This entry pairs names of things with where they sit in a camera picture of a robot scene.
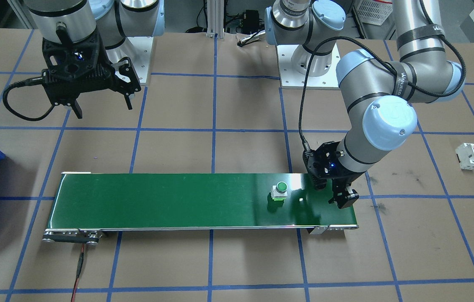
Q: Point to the white perforated plastic basket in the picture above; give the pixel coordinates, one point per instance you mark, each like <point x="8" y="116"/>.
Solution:
<point x="373" y="12"/>

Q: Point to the white red circuit breaker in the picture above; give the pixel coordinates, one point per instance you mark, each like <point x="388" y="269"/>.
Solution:
<point x="470" y="156"/>

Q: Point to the green push button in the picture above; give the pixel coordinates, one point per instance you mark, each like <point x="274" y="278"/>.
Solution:
<point x="279" y="191"/>

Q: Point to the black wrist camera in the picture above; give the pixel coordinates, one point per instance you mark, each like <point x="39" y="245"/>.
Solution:
<point x="313" y="163"/>
<point x="77" y="90"/>

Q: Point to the black terminal box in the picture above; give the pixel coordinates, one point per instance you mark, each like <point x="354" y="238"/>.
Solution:
<point x="253" y="19"/>

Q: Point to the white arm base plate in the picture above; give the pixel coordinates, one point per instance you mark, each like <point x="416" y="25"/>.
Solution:
<point x="142" y="63"/>
<point x="291" y="82"/>

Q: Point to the green belt conveyor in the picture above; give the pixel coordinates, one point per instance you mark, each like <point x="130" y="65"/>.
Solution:
<point x="178" y="201"/>

